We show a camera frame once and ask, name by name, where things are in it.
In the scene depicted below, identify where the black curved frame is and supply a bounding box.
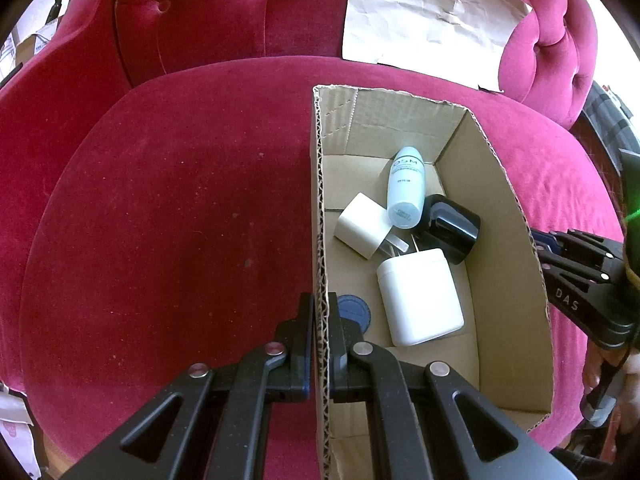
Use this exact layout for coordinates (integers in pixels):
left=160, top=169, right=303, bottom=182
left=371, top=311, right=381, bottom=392
left=575, top=82, right=640, bottom=171

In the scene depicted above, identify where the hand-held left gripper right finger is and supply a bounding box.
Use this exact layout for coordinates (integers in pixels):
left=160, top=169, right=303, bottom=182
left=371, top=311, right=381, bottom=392
left=327, top=305, right=576, bottom=480

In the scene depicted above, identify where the cardboard box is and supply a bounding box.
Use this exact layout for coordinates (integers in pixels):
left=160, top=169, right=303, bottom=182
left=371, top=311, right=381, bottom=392
left=312, top=85, right=553, bottom=480

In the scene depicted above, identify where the black jar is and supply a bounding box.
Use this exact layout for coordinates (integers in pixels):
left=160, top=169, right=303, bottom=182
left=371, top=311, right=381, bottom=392
left=414, top=194, right=482, bottom=266

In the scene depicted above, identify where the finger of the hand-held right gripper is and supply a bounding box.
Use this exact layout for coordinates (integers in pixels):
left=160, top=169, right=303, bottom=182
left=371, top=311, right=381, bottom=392
left=531, top=228, right=626, bottom=263
left=537, top=252, right=638, bottom=351

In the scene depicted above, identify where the white printed bag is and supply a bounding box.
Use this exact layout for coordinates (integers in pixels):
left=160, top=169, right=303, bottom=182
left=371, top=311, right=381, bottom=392
left=0, top=390, right=40, bottom=476

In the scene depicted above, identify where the person's right hand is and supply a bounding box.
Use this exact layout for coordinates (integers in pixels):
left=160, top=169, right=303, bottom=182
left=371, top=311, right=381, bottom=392
left=582, top=342, right=613, bottom=393

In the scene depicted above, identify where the clear plastic cap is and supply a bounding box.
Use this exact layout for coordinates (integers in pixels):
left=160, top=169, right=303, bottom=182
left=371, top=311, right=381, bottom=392
left=372, top=230, right=411, bottom=261

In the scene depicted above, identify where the brown cardboard carton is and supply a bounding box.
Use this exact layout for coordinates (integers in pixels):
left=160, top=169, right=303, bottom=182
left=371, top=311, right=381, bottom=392
left=12, top=32, right=53, bottom=68

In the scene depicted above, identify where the pale blue bottle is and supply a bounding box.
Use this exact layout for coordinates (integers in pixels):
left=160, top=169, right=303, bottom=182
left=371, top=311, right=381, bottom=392
left=387, top=146, right=427, bottom=228

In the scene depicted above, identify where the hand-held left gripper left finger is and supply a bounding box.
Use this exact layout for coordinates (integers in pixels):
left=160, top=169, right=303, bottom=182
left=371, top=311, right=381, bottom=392
left=62, top=294, right=316, bottom=480

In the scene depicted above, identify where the small white cube adapter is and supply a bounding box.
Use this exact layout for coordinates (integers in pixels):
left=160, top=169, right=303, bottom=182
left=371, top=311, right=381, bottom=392
left=334, top=192, right=393, bottom=260

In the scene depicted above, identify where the large white charger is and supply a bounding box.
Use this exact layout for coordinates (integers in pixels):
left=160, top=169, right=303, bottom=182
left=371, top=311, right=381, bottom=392
left=376, top=240, right=466, bottom=347

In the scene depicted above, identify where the crumpled paper sheet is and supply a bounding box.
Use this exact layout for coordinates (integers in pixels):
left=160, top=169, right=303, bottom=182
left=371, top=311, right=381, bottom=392
left=342, top=0, right=533, bottom=93

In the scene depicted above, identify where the blue round lid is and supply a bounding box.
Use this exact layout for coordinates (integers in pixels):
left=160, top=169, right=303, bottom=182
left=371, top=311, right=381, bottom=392
left=337, top=294, right=372, bottom=336

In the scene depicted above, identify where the red velvet sofa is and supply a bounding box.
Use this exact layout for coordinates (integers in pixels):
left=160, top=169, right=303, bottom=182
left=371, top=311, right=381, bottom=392
left=0, top=0, right=626, bottom=480

